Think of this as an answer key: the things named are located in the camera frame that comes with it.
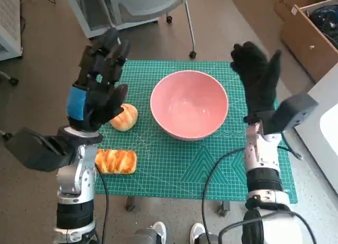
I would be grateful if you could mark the white desk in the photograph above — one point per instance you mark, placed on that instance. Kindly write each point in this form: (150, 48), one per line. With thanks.
(317, 151)

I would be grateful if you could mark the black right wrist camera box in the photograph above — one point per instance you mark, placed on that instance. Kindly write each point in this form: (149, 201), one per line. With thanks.
(293, 112)

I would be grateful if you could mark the white perforated appliance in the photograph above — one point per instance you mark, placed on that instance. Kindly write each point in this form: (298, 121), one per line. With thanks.
(9, 17)

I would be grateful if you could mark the round toy bread bun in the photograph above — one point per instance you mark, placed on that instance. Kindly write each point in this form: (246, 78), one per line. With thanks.
(126, 120)

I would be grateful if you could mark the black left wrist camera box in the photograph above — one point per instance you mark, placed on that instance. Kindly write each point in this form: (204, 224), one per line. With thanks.
(34, 149)

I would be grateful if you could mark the rectangular toy bread loaf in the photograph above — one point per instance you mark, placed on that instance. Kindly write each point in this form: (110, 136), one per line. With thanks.
(116, 161)

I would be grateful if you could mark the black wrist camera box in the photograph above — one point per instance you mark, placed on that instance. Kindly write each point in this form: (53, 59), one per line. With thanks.
(34, 149)
(293, 112)

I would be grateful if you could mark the white rounded panel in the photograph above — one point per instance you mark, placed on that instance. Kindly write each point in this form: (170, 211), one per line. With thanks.
(330, 125)

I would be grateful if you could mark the grey mesh office chair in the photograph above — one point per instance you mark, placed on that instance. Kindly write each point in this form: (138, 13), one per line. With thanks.
(148, 3)

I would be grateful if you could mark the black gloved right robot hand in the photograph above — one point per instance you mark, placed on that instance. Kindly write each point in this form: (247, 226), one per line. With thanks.
(260, 80)

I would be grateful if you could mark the open wooden crate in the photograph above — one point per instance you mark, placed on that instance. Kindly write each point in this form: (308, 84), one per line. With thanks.
(303, 51)

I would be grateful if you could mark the flat cardboard box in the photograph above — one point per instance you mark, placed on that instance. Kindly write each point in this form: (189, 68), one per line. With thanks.
(287, 1)

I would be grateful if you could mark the pink bowl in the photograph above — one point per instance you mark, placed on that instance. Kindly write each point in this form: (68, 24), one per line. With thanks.
(190, 104)

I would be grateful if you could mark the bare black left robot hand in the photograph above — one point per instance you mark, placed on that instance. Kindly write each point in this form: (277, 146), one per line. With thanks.
(97, 96)

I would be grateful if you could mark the black office chair base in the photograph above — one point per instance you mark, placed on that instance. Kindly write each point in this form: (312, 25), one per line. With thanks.
(11, 81)

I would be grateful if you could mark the green cutting mat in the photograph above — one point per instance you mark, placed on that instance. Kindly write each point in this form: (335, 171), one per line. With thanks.
(171, 162)

